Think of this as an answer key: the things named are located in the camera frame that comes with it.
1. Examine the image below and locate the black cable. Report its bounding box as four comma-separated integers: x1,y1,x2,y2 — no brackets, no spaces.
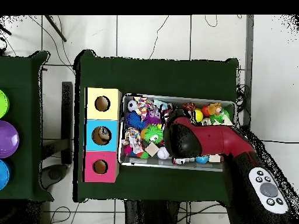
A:
149,15,170,59
261,138,299,145
204,15,218,28

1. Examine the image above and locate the black flat bar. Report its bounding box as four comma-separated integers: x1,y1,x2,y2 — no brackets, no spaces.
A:
61,81,74,165

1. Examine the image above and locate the green spiky ball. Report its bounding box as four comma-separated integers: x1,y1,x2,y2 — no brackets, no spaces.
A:
143,124,164,145

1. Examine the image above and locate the blue spiky ball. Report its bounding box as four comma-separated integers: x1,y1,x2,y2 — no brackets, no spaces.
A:
127,113,147,131

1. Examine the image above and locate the brown plush bear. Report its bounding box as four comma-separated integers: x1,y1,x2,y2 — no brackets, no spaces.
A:
207,102,224,117

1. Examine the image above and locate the mint green cloth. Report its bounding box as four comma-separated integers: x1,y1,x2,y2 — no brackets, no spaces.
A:
153,99,175,113

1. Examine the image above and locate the green plastic bowl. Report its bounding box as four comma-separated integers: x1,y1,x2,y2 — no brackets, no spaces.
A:
0,89,10,118

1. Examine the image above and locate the purple plastic bowl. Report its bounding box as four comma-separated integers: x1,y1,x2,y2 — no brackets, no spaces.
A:
0,120,20,159

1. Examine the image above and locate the wooden three-hole box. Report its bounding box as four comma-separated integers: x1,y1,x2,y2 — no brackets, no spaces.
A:
83,87,122,183

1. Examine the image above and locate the black rod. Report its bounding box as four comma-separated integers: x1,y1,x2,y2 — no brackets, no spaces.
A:
44,15,67,43

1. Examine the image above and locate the white baseball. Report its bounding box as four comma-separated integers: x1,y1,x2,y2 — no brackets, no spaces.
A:
156,146,171,160

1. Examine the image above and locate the yellow ball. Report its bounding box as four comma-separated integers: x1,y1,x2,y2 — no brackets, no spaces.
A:
193,108,204,123

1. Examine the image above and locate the dark green table cloth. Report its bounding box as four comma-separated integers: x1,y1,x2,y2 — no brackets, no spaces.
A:
73,48,240,204
0,50,54,201

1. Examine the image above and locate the small soccer ball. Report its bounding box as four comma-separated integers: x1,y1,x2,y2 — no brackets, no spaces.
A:
127,100,140,113

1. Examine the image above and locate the shallow clear mesh bin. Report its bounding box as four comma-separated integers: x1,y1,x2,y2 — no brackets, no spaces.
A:
119,93,236,173

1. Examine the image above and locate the colourful patterned cloth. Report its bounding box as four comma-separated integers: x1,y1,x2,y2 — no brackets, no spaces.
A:
123,127,144,155
134,97,155,120

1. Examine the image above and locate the purple spiky ball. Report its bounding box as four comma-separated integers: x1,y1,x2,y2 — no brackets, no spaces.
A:
145,111,164,127

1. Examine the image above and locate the grey round base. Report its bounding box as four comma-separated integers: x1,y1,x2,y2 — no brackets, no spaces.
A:
41,163,69,190

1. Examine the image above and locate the blue plastic bowl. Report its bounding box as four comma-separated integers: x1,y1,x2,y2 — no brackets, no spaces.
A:
0,159,11,191

